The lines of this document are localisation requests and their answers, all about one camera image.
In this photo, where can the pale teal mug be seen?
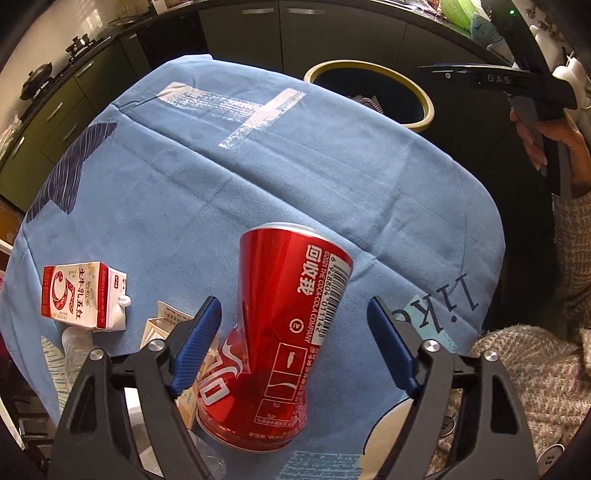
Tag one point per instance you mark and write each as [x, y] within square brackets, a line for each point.
[485, 27]

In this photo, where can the black gas stove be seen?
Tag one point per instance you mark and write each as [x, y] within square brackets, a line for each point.
[69, 60]

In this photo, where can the person's knit sweater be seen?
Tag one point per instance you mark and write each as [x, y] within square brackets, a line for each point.
[521, 369]

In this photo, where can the person's right forearm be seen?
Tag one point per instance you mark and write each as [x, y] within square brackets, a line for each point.
[575, 254]

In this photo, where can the dark bin with yellow rim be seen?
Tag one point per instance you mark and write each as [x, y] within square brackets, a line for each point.
[369, 87]

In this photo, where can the blue printed tablecloth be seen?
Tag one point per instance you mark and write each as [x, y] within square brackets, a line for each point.
[277, 184]

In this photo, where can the black wok with lid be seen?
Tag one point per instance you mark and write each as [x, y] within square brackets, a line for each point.
[37, 81]

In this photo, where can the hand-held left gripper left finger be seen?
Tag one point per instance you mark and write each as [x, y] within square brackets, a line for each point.
[194, 350]

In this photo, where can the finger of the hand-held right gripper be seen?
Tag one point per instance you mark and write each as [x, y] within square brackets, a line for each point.
[450, 71]

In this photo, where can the red and white milk carton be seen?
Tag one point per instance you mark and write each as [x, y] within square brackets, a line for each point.
[78, 295]

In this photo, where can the person's right hand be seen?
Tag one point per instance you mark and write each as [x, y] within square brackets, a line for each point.
[577, 152]

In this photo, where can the pile of plastic bags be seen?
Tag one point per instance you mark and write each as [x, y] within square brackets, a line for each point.
[9, 134]

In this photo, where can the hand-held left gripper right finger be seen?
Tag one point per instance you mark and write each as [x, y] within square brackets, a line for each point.
[392, 350]

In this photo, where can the clear plastic bottle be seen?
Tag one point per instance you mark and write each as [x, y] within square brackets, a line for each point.
[74, 346]

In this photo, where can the beige flattened carton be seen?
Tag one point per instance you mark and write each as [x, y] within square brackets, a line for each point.
[159, 323]

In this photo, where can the small dark pot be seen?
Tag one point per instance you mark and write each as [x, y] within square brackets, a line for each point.
[78, 44]

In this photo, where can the crushed red soda can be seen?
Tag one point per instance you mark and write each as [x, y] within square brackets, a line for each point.
[286, 300]

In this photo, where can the green plastic colander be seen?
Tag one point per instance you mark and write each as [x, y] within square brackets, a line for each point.
[457, 5]

